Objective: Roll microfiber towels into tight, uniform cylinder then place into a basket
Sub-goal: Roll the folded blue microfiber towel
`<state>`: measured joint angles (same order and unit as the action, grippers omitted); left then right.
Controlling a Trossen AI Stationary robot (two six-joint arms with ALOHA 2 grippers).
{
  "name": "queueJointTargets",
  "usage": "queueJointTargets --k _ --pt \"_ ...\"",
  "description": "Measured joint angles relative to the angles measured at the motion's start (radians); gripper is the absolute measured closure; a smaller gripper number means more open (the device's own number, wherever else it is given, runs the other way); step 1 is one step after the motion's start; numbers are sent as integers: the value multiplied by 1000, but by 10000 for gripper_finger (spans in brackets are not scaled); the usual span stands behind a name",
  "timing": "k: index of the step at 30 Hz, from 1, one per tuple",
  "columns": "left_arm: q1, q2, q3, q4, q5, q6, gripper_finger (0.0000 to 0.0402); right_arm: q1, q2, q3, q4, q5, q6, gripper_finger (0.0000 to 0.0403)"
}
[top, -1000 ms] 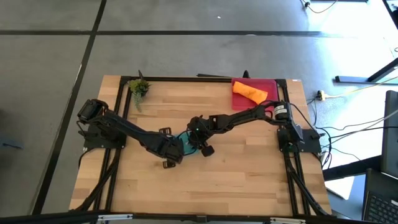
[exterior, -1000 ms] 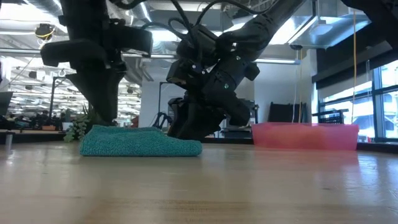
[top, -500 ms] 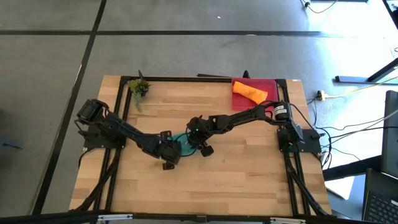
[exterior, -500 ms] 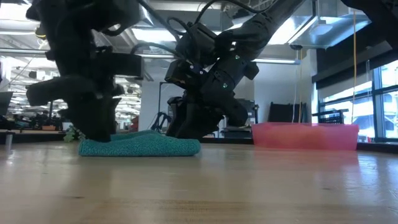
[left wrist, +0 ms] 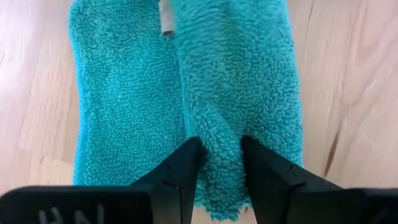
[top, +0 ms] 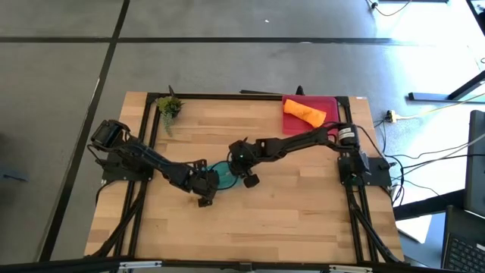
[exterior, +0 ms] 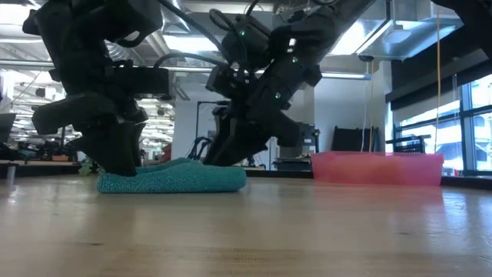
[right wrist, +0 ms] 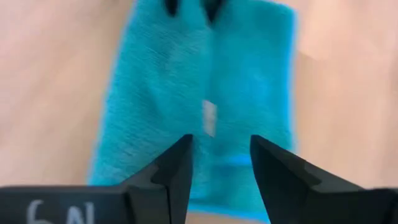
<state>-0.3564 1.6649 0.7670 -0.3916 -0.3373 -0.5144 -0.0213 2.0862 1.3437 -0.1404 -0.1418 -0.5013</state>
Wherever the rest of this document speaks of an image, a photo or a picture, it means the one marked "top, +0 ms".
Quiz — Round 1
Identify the black desk leg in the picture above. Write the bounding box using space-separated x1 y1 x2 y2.
408 70 485 102

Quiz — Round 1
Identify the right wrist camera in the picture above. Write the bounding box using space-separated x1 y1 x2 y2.
242 173 261 190

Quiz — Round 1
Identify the teal microfiber towel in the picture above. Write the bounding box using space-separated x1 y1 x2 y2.
206 161 240 191

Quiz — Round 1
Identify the black aluminium table frame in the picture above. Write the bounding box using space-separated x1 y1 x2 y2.
85 90 406 266

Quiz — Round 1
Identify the pink plastic basket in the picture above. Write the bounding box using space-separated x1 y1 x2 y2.
281 94 341 137

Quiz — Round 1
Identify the silver bracket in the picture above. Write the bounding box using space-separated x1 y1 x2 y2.
328 264 374 273
118 260 163 271

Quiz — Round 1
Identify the green potted plant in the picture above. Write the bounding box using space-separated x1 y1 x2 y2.
155 85 186 137

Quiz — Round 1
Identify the dark desk monitor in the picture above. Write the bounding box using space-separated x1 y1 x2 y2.
464 108 485 219

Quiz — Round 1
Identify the yellow power cable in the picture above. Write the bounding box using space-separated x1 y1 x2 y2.
396 92 485 121

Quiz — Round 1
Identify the black rig crossbeam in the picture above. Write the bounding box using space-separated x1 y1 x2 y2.
0 256 485 273

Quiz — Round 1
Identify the black cable with plug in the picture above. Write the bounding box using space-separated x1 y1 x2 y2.
365 0 412 17

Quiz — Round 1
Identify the thin black bar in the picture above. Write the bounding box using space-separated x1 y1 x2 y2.
239 89 286 96

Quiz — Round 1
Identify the black laptop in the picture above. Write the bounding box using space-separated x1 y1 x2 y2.
440 204 485 273

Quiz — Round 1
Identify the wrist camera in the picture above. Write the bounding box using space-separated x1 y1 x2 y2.
196 194 214 209
242 173 261 190

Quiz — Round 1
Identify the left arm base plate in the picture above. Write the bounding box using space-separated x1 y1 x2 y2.
96 150 157 182

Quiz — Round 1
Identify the orange microfiber towel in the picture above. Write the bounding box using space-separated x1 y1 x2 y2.
283 98 327 129

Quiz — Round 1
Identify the white paper sheet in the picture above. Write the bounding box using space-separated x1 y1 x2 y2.
395 213 433 245

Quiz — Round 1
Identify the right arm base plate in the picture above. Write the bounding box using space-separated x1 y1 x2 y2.
338 153 393 187

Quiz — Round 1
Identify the black side desk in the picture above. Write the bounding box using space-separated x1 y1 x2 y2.
393 188 467 221

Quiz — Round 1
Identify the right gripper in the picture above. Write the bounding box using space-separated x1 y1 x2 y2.
228 136 267 177

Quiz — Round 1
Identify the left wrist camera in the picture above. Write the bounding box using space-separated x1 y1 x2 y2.
196 194 214 209

